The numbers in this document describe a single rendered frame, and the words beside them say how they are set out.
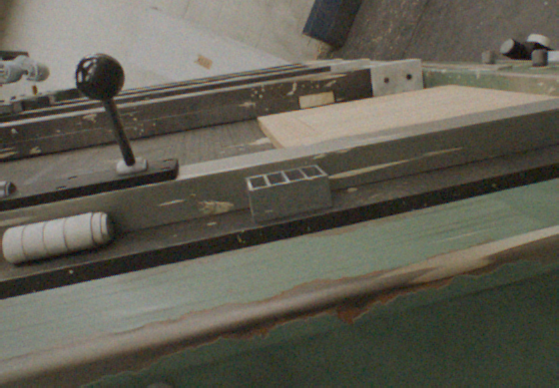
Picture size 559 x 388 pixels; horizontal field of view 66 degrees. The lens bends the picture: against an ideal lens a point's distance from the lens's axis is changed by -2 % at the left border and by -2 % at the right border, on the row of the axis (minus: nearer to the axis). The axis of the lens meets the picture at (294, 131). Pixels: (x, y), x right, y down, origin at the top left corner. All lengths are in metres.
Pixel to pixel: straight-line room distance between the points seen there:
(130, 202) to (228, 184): 0.09
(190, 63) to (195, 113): 3.65
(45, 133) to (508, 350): 0.91
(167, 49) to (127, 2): 1.60
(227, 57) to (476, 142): 4.17
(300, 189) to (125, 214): 0.16
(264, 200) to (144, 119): 0.61
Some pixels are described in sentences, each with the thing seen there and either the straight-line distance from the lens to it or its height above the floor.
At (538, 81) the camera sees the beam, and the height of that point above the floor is 0.90.
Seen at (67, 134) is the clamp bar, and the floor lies 1.57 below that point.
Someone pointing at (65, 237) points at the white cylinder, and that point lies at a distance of 0.41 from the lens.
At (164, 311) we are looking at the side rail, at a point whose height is 1.35.
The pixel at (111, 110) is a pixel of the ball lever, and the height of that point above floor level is 1.43.
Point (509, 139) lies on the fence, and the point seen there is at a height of 1.05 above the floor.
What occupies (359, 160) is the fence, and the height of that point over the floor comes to 1.20.
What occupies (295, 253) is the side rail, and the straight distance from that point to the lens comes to 0.21.
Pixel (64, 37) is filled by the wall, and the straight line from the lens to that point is 6.28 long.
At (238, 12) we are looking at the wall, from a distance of 5.96.
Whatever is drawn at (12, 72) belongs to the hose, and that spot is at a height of 1.86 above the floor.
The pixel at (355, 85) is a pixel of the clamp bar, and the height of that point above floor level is 1.04.
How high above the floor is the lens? 1.37
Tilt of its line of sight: 14 degrees down
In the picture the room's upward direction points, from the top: 69 degrees counter-clockwise
